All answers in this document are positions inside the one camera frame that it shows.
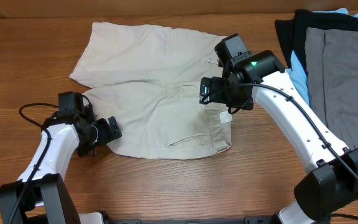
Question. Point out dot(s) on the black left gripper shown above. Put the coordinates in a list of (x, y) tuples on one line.
[(107, 134)]

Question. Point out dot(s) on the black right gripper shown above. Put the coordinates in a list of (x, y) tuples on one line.
[(215, 85)]

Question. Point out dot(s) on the beige khaki shorts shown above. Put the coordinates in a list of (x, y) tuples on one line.
[(148, 78)]

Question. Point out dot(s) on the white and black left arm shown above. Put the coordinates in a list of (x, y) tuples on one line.
[(40, 195)]

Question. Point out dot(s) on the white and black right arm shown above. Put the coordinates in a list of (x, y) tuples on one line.
[(331, 180)]

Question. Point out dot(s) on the light blue folded garment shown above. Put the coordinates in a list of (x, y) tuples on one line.
[(299, 75)]

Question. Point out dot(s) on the black folded garment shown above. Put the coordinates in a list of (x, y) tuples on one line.
[(292, 33)]

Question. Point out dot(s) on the brown cardboard backdrop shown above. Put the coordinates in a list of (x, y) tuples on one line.
[(82, 8)]

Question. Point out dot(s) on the grey folded garment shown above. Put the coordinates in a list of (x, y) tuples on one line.
[(332, 66)]

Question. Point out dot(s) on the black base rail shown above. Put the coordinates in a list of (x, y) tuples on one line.
[(191, 221)]

